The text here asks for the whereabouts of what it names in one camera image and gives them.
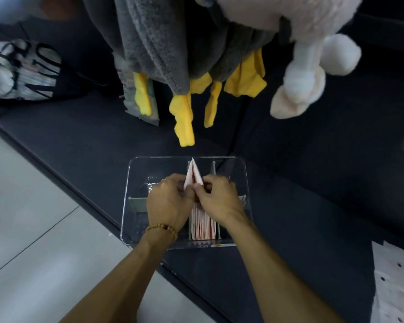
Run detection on person's right forearm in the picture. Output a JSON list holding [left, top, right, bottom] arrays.
[[222, 218, 344, 323]]

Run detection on person's right hand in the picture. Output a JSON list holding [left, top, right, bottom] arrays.
[[192, 175, 249, 230]]

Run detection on stack of polka dot bags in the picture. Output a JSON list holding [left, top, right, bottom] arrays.
[[370, 241, 404, 323]]

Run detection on zebra striped bag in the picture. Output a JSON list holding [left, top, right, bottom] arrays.
[[0, 38, 63, 101]]

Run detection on brown bead bracelet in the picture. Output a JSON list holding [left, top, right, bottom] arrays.
[[145, 224, 178, 242]]

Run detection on person's left forearm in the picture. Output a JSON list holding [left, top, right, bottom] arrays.
[[59, 231, 176, 323]]

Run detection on dark blue sofa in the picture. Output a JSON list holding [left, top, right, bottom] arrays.
[[0, 0, 404, 323]]

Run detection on pink plush toy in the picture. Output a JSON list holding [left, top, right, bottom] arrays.
[[192, 0, 363, 120]]

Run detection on blue plush toy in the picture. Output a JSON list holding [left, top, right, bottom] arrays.
[[0, 0, 43, 25]]

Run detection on person's left hand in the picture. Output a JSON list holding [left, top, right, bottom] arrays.
[[145, 174, 197, 234]]

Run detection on clear plastic organizer box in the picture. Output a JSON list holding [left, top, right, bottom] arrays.
[[120, 156, 254, 250]]

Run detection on grey plush toy yellow feet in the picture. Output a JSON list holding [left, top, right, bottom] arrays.
[[80, 0, 283, 148]]

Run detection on white dotted packaging bag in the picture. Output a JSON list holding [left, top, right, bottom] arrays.
[[183, 157, 204, 196]]

